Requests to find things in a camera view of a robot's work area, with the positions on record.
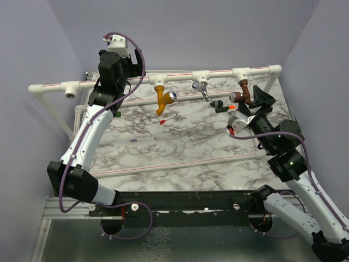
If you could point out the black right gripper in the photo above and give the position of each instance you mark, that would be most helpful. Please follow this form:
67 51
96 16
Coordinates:
260 97

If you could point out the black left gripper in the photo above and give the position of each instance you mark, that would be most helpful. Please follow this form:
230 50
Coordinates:
136 70

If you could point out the brown water faucet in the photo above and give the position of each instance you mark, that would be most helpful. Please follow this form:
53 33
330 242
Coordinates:
244 96

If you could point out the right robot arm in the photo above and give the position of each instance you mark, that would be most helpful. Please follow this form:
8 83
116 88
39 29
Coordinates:
326 227

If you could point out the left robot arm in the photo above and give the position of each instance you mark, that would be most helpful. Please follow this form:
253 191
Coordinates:
70 176

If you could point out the orange water faucet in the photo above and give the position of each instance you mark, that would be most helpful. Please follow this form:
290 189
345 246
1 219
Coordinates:
164 99

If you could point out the grey silver water faucet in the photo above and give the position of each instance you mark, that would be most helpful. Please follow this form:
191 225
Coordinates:
201 86

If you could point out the black orange highlighter marker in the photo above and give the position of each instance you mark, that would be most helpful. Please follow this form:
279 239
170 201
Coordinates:
225 108

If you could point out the red white marker pen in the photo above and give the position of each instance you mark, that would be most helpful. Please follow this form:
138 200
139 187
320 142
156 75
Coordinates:
166 119

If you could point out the purple white marker pen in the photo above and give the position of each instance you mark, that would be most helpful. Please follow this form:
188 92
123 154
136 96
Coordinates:
142 139

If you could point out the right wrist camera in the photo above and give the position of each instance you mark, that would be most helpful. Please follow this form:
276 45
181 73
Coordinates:
238 121

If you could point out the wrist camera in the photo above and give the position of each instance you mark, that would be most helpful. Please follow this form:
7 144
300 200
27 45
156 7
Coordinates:
118 44
238 121

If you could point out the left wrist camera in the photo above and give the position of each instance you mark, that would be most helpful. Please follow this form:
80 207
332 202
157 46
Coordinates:
118 44

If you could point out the dark grey hose nozzle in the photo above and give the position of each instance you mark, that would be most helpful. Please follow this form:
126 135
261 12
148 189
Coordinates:
216 104

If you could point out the white pvc pipe frame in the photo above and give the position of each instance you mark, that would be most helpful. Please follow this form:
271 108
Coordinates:
159 79

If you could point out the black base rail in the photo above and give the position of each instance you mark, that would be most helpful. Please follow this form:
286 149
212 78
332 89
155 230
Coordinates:
185 209

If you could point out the aluminium table frame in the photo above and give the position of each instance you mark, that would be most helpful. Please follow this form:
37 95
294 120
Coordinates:
193 151

